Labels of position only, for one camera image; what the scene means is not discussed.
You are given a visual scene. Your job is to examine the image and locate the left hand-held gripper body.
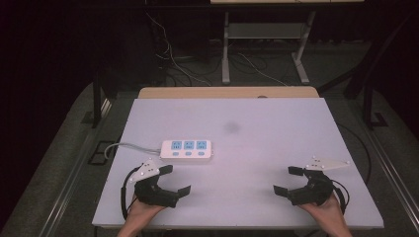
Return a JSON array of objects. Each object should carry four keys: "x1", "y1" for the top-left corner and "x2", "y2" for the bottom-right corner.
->
[{"x1": 127, "y1": 158, "x2": 181, "y2": 209}]

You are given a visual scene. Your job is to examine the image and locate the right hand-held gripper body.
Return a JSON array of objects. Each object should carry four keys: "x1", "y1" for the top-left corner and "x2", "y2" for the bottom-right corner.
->
[{"x1": 288, "y1": 156, "x2": 351, "y2": 207}]

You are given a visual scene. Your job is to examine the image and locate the person's right hand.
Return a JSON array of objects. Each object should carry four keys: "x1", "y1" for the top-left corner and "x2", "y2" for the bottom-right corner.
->
[{"x1": 297, "y1": 193, "x2": 348, "y2": 229}]

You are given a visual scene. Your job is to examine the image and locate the person's left hand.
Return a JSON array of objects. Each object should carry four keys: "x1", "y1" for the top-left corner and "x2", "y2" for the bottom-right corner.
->
[{"x1": 126, "y1": 196, "x2": 166, "y2": 229}]

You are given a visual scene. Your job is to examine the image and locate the white power strip blue sockets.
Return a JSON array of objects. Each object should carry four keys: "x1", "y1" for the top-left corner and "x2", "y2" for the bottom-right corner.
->
[{"x1": 160, "y1": 139, "x2": 213, "y2": 162}]

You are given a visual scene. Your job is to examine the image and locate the black metal stand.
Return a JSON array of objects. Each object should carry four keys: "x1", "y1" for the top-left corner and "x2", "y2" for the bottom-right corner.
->
[
  {"x1": 362, "y1": 83, "x2": 389, "y2": 130},
  {"x1": 91, "y1": 70, "x2": 115, "y2": 129}
]

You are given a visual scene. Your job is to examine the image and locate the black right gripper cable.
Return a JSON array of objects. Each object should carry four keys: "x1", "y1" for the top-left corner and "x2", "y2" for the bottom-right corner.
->
[{"x1": 330, "y1": 179, "x2": 351, "y2": 215}]

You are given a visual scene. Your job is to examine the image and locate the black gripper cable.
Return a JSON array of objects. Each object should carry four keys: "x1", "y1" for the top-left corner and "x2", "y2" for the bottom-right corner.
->
[
  {"x1": 330, "y1": 179, "x2": 351, "y2": 215},
  {"x1": 120, "y1": 165, "x2": 143, "y2": 221}
]

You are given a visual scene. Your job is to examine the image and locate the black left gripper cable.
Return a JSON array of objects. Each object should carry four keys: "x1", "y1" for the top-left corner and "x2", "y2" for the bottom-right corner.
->
[{"x1": 120, "y1": 165, "x2": 143, "y2": 221}]

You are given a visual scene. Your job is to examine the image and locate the grey power strip cable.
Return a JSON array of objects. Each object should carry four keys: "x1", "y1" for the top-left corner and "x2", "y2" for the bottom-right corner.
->
[{"x1": 104, "y1": 141, "x2": 163, "y2": 160}]

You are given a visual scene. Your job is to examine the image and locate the black floor cable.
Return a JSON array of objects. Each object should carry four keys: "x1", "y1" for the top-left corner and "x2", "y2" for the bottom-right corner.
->
[{"x1": 335, "y1": 122, "x2": 373, "y2": 186}]

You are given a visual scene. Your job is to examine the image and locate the black rectangular floor frame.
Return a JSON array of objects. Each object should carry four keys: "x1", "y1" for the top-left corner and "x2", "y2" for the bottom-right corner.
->
[{"x1": 87, "y1": 140, "x2": 117, "y2": 166}]

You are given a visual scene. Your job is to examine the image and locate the aluminium floor rail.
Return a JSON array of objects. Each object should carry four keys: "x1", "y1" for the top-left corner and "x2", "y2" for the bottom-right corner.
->
[
  {"x1": 361, "y1": 126, "x2": 419, "y2": 225},
  {"x1": 39, "y1": 98, "x2": 114, "y2": 237}
]

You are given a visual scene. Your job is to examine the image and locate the thin white floor cable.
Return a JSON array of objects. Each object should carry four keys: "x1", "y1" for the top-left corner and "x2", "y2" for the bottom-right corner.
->
[
  {"x1": 145, "y1": 12, "x2": 212, "y2": 87},
  {"x1": 237, "y1": 52, "x2": 289, "y2": 87}
]

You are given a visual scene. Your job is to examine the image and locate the white metal desk frame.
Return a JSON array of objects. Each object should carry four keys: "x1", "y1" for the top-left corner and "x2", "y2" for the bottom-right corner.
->
[{"x1": 220, "y1": 10, "x2": 317, "y2": 86}]

